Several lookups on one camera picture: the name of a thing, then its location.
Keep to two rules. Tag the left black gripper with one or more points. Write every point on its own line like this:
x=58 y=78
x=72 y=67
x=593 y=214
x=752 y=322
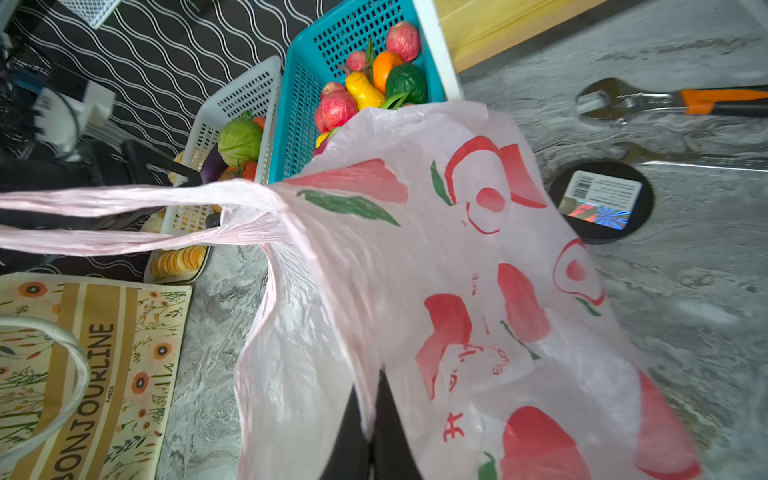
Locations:
x=44 y=148

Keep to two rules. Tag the white wooden two-tier shelf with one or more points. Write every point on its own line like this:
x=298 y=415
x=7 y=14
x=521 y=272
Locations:
x=462 y=34

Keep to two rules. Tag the purple eggplant left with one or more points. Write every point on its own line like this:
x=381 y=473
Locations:
x=213 y=167

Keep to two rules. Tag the red apple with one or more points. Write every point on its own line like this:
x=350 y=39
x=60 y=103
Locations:
x=335 y=110

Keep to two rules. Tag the adjustable wrench orange handle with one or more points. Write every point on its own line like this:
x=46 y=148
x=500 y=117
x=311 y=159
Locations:
x=614 y=100

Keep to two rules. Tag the green cabbage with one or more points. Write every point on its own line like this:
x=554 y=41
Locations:
x=240 y=141

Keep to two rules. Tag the pink plastic grocery bag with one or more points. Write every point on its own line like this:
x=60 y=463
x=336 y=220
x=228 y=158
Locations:
x=420 y=242

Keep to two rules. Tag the striped long bread front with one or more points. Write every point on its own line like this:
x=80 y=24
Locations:
x=178 y=265

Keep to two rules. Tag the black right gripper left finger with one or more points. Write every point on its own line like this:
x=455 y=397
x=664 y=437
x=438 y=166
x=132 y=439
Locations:
x=350 y=456

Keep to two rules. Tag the orange fruit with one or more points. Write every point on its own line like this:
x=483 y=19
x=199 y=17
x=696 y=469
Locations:
x=383 y=64

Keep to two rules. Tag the black tape measure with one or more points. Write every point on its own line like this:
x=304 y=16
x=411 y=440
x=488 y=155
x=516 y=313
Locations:
x=602 y=200

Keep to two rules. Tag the white wire wall basket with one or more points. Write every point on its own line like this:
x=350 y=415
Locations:
x=93 y=12

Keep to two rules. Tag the cream canvas tote bag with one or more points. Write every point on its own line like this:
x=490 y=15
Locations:
x=88 y=369

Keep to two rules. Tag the green round fruit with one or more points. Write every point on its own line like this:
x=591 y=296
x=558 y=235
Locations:
x=408 y=79

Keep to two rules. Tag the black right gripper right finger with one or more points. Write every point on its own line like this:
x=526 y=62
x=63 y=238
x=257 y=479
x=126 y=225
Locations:
x=392 y=458

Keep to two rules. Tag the teal plastic fruit basket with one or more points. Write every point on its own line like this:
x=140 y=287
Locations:
x=313 y=60

